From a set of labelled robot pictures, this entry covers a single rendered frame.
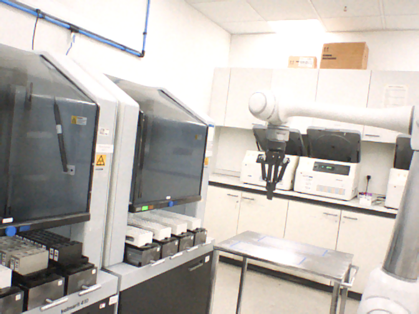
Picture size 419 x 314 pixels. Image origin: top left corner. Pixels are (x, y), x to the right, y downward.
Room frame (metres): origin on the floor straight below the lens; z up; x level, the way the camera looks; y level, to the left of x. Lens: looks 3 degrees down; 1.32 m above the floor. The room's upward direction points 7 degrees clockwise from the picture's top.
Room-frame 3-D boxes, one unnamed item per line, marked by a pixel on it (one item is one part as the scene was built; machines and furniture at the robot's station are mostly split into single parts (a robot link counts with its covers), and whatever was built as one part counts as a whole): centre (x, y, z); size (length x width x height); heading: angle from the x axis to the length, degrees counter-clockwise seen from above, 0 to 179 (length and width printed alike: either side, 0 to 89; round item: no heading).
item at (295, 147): (4.06, -0.76, 1.22); 0.62 x 0.56 x 0.64; 150
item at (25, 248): (1.20, 0.59, 0.85); 0.12 x 0.02 x 0.06; 152
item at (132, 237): (1.71, 0.36, 0.83); 0.30 x 0.10 x 0.06; 62
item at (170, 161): (1.97, 0.37, 1.28); 0.61 x 0.51 x 0.63; 152
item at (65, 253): (1.31, 0.46, 0.85); 0.12 x 0.02 x 0.06; 152
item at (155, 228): (1.84, 0.28, 0.83); 0.30 x 0.10 x 0.06; 62
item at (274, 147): (1.48, -0.27, 1.30); 0.08 x 0.07 x 0.09; 98
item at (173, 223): (1.98, 0.21, 0.83); 0.30 x 0.10 x 0.06; 62
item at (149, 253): (1.77, 0.48, 0.78); 0.73 x 0.14 x 0.09; 62
